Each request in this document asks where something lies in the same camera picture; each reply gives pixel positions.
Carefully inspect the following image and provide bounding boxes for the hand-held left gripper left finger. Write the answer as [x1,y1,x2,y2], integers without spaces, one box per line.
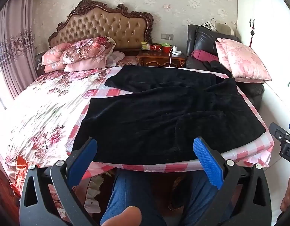
[19,137,98,226]

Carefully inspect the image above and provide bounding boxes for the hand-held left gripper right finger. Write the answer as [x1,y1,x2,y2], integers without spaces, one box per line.
[193,137,272,226]

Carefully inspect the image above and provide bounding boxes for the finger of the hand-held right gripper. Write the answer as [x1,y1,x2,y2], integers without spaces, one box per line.
[269,122,290,144]

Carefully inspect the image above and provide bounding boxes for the black fleece pants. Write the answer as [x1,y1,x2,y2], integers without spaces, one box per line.
[72,65,266,165]

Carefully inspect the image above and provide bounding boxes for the person's right hand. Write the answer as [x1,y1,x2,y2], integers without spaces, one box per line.
[280,175,290,212]

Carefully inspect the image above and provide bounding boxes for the person's left hand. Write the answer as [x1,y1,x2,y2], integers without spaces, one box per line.
[99,206,143,226]

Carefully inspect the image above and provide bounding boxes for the pink checked tablecloth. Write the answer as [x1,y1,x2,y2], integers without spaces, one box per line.
[65,66,275,177]

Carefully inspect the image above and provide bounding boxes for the person's right leg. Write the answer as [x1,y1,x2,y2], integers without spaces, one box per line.
[183,169,232,226]

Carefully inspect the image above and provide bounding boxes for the person's leg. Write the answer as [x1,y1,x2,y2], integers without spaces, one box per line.
[100,169,169,226]
[183,169,232,226]

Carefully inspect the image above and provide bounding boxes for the person's left leg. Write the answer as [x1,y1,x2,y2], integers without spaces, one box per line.
[100,169,169,226]

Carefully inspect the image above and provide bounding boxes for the flat pink pillow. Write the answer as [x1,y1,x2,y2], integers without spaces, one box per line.
[233,76,265,84]

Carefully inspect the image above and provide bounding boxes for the floral bed sheet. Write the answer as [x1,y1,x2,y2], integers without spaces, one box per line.
[0,67,112,217]

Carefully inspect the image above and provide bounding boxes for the large pink floral pillow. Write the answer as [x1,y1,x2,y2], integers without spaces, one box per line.
[215,38,272,81]

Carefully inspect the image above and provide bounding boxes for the dark clothes pile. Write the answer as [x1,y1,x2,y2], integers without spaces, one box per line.
[201,60,232,78]

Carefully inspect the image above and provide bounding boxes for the white wardrobe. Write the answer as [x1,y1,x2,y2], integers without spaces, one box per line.
[237,0,290,128]

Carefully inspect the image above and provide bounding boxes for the red tassel ornament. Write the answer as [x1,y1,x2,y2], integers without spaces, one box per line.
[248,18,256,46]

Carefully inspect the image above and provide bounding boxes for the maroon cushion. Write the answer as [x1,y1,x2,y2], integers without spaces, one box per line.
[193,49,219,62]

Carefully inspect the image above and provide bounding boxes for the pale checked pillow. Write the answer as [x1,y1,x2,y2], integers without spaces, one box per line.
[106,51,125,67]

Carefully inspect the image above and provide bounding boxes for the folded pink quilt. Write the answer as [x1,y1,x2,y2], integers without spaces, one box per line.
[41,43,108,73]

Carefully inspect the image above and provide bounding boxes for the folded red floral quilt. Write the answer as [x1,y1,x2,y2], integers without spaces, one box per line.
[60,36,116,65]

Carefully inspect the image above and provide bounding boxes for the carved wooden nightstand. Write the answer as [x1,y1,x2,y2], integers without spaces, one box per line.
[136,49,187,68]

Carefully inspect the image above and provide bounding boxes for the black leather armchair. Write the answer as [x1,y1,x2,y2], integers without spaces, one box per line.
[185,24,265,104]

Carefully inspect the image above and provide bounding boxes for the purple patterned curtain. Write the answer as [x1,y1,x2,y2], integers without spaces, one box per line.
[0,0,38,99]

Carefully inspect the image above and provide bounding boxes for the tufted carved wooden headboard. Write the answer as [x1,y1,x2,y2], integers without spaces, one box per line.
[48,0,154,52]

